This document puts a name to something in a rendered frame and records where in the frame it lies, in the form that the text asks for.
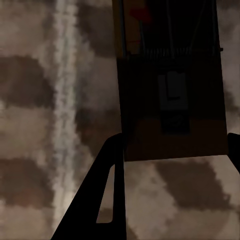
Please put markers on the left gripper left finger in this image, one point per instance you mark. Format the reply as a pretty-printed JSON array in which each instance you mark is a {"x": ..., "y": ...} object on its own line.
[{"x": 79, "y": 221}]

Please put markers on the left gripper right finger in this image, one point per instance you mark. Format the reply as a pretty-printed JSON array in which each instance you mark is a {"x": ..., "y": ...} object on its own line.
[{"x": 234, "y": 149}]

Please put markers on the mousetrap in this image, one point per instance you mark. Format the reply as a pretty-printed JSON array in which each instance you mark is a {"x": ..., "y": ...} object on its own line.
[{"x": 170, "y": 80}]

